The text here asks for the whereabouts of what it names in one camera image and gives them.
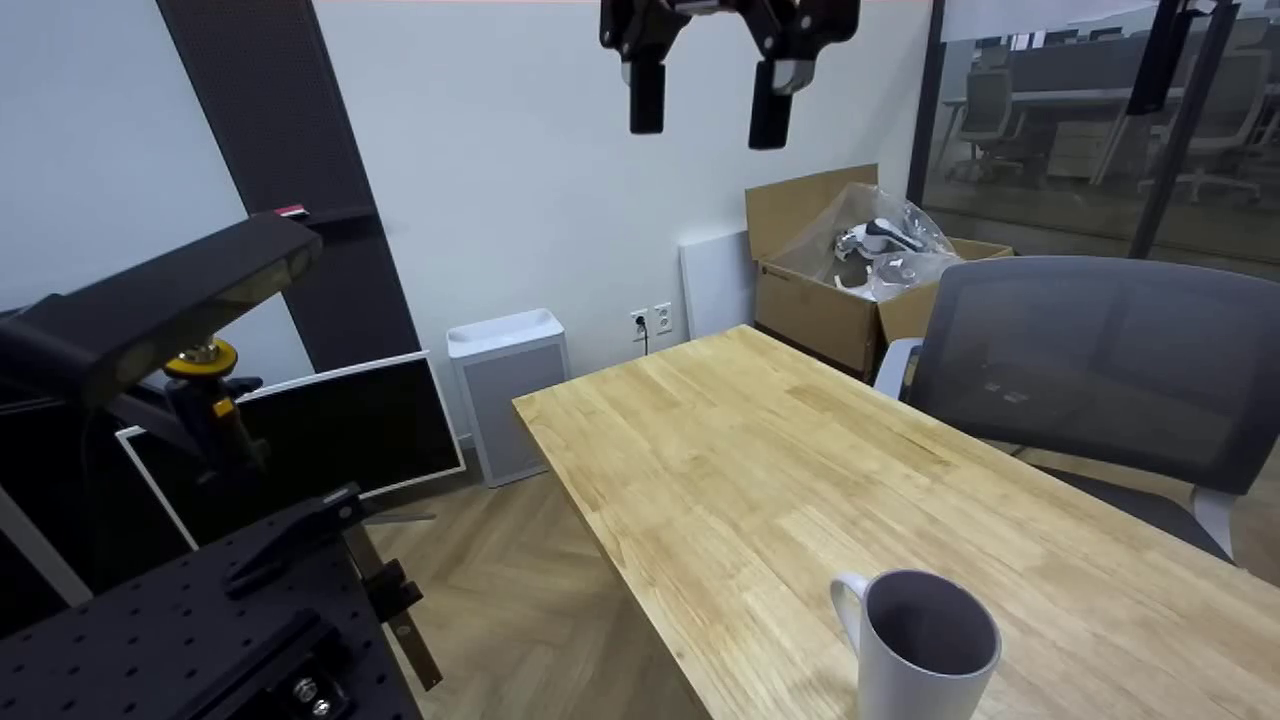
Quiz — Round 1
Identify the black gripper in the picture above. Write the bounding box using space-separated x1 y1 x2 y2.
600 0 859 154

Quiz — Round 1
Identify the white ceramic mug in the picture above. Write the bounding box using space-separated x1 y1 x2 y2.
828 570 999 720

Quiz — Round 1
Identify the white leaning panel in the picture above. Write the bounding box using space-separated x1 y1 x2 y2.
675 231 753 336

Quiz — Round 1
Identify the open cardboard box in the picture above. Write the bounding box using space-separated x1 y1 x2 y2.
744 166 1009 375

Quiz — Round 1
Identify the clear plastic wrap bundle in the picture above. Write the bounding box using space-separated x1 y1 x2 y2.
800 183 960 303

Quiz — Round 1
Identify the white air purifier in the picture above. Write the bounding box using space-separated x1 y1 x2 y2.
448 309 569 486

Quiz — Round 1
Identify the black framed monitor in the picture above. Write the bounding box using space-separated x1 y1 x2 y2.
116 352 462 547

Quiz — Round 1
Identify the grey mesh office chair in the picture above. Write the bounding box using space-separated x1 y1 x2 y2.
873 256 1280 562

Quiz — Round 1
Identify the black perforated breadboard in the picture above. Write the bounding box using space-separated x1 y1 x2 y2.
0 496 419 720

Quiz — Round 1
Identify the white wall outlet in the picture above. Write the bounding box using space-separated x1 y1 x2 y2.
630 299 675 343

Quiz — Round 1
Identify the dark diagonal wall beam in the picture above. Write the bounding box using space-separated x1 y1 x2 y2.
155 0 419 367

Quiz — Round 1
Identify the black camera on mount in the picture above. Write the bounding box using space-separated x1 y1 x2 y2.
0 216 325 403

